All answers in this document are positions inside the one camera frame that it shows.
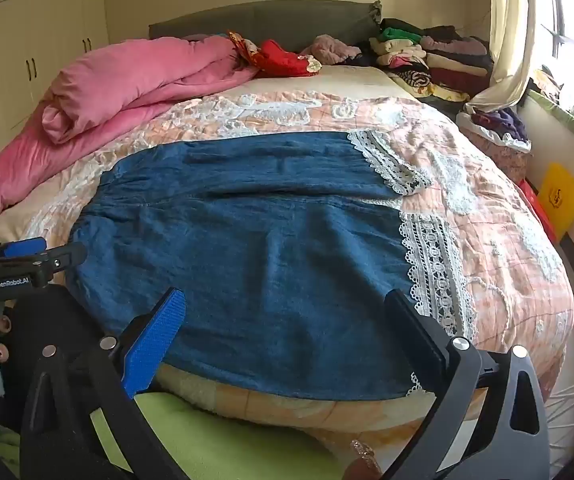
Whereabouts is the pink plush garment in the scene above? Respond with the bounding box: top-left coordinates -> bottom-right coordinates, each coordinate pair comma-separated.
299,34 -> 363,66

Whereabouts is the dark blue towel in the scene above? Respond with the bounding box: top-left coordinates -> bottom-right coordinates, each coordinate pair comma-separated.
67,130 -> 478,403

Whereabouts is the red bag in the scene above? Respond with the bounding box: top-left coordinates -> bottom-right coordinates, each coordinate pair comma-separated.
517,177 -> 558,246

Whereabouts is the person's left hand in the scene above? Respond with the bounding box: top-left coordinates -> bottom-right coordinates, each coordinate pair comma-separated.
0,310 -> 18,366

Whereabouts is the peach quilted bedspread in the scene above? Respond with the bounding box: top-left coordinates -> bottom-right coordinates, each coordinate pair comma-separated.
0,67 -> 574,441

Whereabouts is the frilled laundry basket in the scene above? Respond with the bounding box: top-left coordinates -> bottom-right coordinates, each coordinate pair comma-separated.
457,110 -> 532,181

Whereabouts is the pile of purple clothes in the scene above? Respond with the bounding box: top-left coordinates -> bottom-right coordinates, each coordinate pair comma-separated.
472,107 -> 530,143

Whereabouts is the white net hamper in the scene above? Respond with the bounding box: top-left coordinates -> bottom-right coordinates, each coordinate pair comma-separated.
542,365 -> 574,461

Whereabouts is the stack of folded clothes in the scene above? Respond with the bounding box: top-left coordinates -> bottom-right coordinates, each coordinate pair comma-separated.
369,17 -> 495,106

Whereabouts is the cream wardrobe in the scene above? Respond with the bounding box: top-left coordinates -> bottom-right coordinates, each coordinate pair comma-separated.
0,0 -> 110,136

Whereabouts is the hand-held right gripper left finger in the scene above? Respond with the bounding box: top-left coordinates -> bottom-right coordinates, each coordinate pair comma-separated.
20,287 -> 188,480

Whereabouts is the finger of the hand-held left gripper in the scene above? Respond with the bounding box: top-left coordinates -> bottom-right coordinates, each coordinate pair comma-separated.
37,242 -> 88,281
0,236 -> 49,267

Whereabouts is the pink duvet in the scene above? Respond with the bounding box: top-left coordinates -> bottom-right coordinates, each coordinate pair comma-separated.
0,35 -> 260,233

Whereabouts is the light green garment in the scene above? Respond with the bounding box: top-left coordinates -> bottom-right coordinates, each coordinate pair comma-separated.
0,390 -> 348,480

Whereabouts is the yellow bag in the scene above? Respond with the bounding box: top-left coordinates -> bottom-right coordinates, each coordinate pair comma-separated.
537,162 -> 574,241

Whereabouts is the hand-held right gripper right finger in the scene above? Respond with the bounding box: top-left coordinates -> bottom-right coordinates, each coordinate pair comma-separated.
383,288 -> 552,480

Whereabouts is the green windowsill cloth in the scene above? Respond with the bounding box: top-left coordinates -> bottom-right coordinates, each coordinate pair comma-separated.
527,87 -> 574,146

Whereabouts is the grey-green headboard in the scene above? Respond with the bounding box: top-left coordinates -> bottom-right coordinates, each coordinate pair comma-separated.
148,0 -> 383,53

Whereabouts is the cream curtain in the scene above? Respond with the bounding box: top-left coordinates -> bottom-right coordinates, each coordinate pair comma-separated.
464,0 -> 542,113

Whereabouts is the red patterned cloth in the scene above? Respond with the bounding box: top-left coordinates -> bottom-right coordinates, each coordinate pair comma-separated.
229,31 -> 323,78

